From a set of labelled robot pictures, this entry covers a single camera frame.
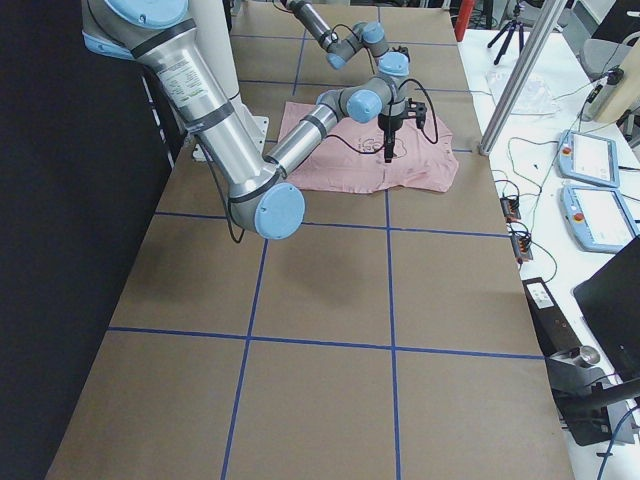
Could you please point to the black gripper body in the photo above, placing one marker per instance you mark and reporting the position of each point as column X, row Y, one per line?
column 388, row 123

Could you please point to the orange terminal board far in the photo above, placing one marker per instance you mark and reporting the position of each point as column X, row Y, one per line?
column 510, row 208

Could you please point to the aluminium frame post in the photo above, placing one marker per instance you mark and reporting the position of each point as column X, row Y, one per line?
column 533, row 47

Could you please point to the far blue teach pendant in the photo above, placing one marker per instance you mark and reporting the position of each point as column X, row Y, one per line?
column 588, row 158

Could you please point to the black laptop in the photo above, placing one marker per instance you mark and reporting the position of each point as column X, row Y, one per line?
column 609, row 302

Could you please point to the black camera tripod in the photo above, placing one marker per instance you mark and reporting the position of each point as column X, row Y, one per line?
column 506, row 33

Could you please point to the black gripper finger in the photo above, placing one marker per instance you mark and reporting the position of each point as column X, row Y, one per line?
column 389, row 151

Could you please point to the black power box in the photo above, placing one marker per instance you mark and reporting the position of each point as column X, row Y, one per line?
column 553, row 330

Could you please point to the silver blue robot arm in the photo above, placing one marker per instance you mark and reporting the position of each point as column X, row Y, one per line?
column 342, row 42
column 186, row 45

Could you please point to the blue teach pendant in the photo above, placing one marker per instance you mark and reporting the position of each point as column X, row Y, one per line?
column 598, row 218
column 588, row 158

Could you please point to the red cylinder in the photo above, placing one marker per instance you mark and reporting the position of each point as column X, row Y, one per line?
column 465, row 11

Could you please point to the orange terminal board near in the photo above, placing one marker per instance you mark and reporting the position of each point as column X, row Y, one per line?
column 521, row 245

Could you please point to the near blue teach pendant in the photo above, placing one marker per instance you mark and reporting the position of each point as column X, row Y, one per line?
column 598, row 218

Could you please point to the clear plastic bag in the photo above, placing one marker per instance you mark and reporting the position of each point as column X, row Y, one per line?
column 535, row 97

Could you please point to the pink Snoopy t-shirt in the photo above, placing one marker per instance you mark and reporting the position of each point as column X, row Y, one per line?
column 352, row 160

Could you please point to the orange terminal board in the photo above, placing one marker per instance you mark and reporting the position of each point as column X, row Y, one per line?
column 521, row 245
column 510, row 208

